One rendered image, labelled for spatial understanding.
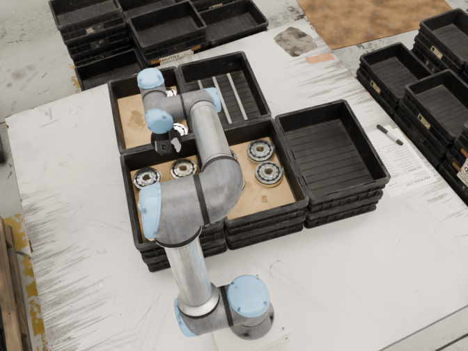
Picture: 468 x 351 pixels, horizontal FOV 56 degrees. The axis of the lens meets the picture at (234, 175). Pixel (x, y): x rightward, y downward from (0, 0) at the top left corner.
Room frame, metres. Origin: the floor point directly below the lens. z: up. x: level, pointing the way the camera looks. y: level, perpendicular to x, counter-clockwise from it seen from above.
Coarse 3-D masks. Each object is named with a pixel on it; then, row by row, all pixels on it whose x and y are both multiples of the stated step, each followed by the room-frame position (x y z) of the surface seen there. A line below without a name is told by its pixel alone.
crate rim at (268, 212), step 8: (256, 120) 1.11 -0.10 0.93; (264, 120) 1.10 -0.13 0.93; (272, 120) 1.10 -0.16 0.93; (224, 128) 1.08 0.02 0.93; (232, 128) 1.08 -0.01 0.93; (280, 136) 1.02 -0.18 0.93; (288, 152) 0.95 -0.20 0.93; (288, 160) 0.91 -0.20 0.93; (296, 176) 0.84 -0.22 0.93; (304, 192) 0.77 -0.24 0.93; (304, 200) 0.74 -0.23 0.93; (272, 208) 0.72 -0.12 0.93; (280, 208) 0.72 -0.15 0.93; (288, 208) 0.72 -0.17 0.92; (296, 208) 0.72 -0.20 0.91; (248, 216) 0.70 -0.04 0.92; (256, 216) 0.69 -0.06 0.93; (264, 216) 0.70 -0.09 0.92; (232, 224) 0.68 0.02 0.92
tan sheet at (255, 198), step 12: (240, 144) 1.08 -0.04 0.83; (240, 156) 1.02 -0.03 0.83; (252, 168) 0.96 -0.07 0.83; (252, 180) 0.90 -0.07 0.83; (252, 192) 0.85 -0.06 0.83; (264, 192) 0.84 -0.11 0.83; (276, 192) 0.84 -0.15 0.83; (288, 192) 0.84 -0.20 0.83; (240, 204) 0.80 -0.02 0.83; (252, 204) 0.80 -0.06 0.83; (264, 204) 0.79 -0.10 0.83; (276, 204) 0.79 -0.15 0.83; (228, 216) 0.76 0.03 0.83; (240, 216) 0.75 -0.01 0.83
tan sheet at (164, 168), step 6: (192, 156) 1.04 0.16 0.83; (168, 162) 1.02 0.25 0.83; (156, 168) 0.99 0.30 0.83; (162, 168) 0.99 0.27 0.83; (168, 168) 0.99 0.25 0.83; (198, 168) 0.98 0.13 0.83; (132, 174) 0.97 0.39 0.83; (162, 174) 0.96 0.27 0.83; (168, 174) 0.96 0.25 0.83; (132, 180) 0.94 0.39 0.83; (162, 180) 0.93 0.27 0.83; (138, 192) 0.89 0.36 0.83; (138, 198) 0.86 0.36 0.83; (138, 210) 0.81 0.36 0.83; (144, 240) 0.69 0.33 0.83
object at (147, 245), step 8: (192, 136) 1.05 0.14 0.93; (128, 152) 1.01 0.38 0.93; (136, 152) 1.00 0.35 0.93; (120, 160) 0.97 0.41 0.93; (128, 184) 0.87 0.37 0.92; (128, 192) 0.83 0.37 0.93; (128, 200) 0.80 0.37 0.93; (128, 208) 0.76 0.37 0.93; (216, 224) 0.68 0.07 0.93; (136, 232) 0.67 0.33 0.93; (208, 232) 0.66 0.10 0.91; (136, 240) 0.64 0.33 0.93; (136, 248) 0.62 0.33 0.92; (144, 248) 0.62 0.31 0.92
